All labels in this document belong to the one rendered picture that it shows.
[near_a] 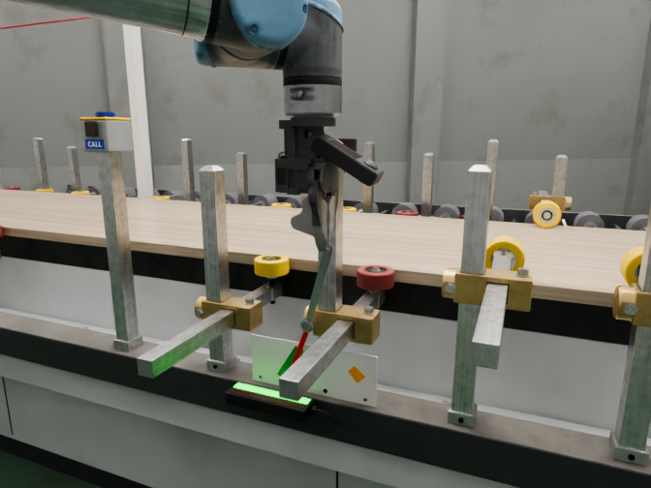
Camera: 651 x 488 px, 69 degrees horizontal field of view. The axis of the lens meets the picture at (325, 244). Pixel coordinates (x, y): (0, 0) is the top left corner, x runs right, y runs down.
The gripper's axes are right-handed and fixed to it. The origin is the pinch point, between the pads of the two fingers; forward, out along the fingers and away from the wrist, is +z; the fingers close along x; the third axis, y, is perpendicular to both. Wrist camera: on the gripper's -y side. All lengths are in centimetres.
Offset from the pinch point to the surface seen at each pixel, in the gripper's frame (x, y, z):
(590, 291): -27, -43, 11
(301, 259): -27.5, 17.4, 11.4
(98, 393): -8, 65, 46
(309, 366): 13.0, -2.9, 15.1
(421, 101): -415, 69, -47
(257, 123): -330, 205, -26
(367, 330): -5.2, -5.9, 16.4
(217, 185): -7.1, 25.5, -7.8
